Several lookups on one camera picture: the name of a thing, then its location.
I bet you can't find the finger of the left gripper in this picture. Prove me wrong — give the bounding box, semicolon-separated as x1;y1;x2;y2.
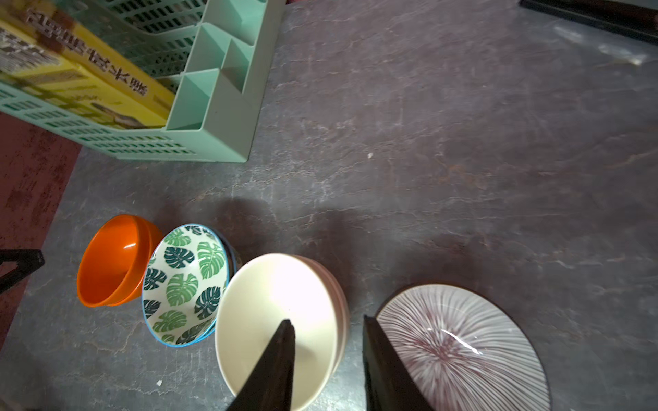
1;249;46;294

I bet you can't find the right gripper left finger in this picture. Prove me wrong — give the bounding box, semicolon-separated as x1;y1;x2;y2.
227;320;296;411

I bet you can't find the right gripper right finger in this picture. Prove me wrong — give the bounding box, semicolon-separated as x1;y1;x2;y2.
363;316;433;411

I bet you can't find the purple striped bowl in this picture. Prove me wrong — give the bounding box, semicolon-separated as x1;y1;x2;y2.
376;284;552;410

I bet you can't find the orange bowl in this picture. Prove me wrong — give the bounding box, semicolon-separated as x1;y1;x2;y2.
76;214;164;308

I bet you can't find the cream bowl front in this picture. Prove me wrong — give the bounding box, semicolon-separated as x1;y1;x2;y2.
214;252;351;411

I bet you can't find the large green leaf bowl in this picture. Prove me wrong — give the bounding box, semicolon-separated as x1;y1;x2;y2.
142;224;242;348

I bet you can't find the yellow book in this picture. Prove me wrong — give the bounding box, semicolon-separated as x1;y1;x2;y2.
1;1;175;129

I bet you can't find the mint green file organizer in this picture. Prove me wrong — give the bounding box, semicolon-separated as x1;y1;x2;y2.
1;0;284;163

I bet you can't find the black stapler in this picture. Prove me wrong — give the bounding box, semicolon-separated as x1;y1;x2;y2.
519;0;657;46

